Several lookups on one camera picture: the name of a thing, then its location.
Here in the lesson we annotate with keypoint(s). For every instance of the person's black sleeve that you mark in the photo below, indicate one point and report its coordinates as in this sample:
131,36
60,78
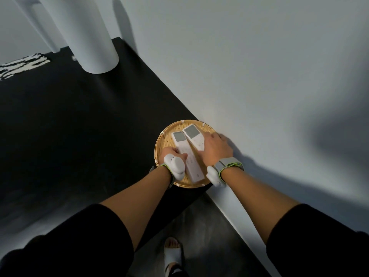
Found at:
317,245
72,245

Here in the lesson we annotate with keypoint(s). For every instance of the short white remote control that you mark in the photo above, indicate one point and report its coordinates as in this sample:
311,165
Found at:
193,134

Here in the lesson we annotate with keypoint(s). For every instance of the person's foot in white sandal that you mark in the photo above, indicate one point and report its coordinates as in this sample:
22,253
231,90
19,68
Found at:
173,255

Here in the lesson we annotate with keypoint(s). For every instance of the person's right hand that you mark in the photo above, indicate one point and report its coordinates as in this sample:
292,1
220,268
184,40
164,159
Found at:
216,149

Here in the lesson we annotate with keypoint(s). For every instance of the person's left hand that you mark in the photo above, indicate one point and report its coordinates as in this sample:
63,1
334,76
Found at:
167,151

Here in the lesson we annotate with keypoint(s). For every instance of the slim white cylindrical post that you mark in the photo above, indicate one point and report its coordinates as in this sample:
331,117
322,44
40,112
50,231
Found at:
37,23

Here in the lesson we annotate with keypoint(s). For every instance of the person's black right sleeve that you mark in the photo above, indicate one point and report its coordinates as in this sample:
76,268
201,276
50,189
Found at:
317,245

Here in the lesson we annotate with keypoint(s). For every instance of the round woven bamboo tray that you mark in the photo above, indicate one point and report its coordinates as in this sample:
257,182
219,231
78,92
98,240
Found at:
165,141

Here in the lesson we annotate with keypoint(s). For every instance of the person's left forearm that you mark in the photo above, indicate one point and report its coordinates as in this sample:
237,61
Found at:
138,201

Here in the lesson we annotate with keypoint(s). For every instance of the white wrist tracker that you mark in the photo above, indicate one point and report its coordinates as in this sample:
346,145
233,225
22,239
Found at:
175,167
226,163

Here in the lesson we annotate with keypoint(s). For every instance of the white right wrist tracker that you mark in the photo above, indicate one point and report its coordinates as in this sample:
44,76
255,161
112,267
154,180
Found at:
226,163

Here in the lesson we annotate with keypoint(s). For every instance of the black white striped rug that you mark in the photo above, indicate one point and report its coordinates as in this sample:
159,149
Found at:
20,65

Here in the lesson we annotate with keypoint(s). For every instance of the long white remote control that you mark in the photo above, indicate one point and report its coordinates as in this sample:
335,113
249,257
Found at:
191,165

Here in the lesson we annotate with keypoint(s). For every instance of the large white cylindrical appliance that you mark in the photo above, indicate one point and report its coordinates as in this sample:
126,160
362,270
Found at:
86,34

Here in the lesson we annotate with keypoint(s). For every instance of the person's right forearm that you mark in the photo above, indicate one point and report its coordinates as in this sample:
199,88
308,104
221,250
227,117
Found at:
259,203

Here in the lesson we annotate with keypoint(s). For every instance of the person's black left sleeve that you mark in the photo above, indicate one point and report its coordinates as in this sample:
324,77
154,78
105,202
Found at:
72,245

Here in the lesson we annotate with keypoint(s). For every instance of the white left wrist tracker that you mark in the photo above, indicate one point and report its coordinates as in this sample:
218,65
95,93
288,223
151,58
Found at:
175,167

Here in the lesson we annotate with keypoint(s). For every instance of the person's right thumb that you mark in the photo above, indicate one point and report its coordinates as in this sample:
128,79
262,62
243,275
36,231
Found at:
202,156

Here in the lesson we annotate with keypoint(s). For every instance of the person's left thumb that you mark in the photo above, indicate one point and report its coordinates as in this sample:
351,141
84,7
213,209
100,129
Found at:
180,154

